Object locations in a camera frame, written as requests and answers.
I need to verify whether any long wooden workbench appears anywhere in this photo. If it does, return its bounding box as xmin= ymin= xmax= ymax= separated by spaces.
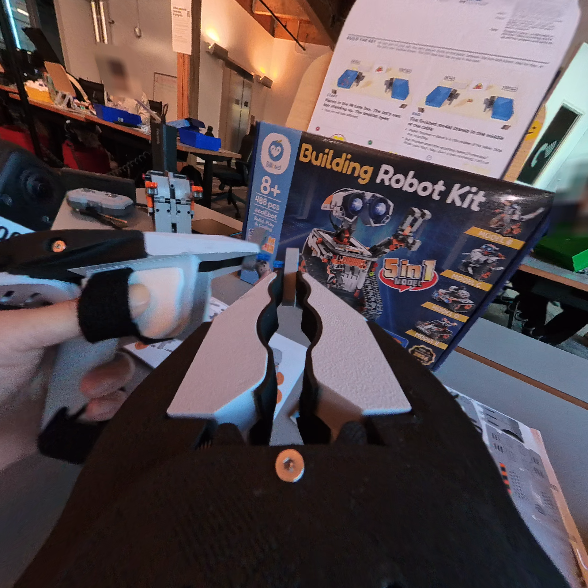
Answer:
xmin=0 ymin=83 xmax=243 ymax=166

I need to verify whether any white printed task sheet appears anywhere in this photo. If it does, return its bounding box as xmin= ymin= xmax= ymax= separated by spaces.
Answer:
xmin=307 ymin=0 xmax=582 ymax=181

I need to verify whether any grey building beam with pin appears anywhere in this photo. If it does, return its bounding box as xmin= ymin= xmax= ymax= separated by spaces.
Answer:
xmin=271 ymin=248 xmax=302 ymax=307

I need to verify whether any person's left hand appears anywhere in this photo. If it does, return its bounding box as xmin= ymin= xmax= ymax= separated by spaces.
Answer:
xmin=0 ymin=284 xmax=151 ymax=470

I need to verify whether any black office chair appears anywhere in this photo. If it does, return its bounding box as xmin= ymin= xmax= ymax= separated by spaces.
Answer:
xmin=213 ymin=126 xmax=258 ymax=219

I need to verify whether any black tall device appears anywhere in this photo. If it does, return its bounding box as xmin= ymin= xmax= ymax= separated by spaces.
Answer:
xmin=151 ymin=120 xmax=178 ymax=173

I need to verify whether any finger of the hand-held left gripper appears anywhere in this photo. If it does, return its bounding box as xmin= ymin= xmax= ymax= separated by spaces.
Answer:
xmin=197 ymin=263 xmax=257 ymax=325
xmin=142 ymin=232 xmax=263 ymax=268

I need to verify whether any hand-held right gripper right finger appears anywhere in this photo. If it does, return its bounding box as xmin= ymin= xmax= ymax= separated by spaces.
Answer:
xmin=296 ymin=270 xmax=413 ymax=445

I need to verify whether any sticker sheet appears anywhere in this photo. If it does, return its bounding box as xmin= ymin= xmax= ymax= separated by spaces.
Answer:
xmin=443 ymin=386 xmax=588 ymax=588

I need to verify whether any dark green phone sign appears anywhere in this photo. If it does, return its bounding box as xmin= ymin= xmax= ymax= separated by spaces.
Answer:
xmin=517 ymin=103 xmax=584 ymax=184

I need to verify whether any open white instruction booklet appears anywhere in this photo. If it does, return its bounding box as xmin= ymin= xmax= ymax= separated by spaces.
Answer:
xmin=122 ymin=296 xmax=309 ymax=446

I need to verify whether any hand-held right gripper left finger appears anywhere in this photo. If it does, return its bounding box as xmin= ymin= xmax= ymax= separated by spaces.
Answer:
xmin=165 ymin=271 xmax=282 ymax=447

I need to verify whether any black building beam with pin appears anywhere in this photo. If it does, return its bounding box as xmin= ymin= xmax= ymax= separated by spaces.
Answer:
xmin=241 ymin=230 xmax=273 ymax=282

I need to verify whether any robot kit box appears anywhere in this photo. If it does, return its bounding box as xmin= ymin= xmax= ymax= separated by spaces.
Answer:
xmin=241 ymin=120 xmax=555 ymax=372

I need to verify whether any grey remote control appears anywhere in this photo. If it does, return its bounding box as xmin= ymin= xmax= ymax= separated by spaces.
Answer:
xmin=66 ymin=187 xmax=135 ymax=218

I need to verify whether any white paper notice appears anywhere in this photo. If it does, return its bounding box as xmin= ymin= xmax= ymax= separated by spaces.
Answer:
xmin=171 ymin=0 xmax=194 ymax=53

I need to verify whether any grey desk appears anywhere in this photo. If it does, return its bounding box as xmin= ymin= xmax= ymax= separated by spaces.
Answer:
xmin=0 ymin=271 xmax=588 ymax=588

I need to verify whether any wooden post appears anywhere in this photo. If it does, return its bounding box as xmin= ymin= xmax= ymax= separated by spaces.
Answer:
xmin=177 ymin=0 xmax=203 ymax=121

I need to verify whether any grey toy robot model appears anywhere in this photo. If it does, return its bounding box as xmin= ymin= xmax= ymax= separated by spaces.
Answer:
xmin=143 ymin=170 xmax=204 ymax=236

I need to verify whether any green block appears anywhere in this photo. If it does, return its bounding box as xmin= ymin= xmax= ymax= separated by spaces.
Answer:
xmin=535 ymin=234 xmax=588 ymax=272

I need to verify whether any blue storage bin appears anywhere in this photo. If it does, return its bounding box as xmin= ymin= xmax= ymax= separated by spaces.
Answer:
xmin=166 ymin=119 xmax=222 ymax=152
xmin=93 ymin=103 xmax=142 ymax=128

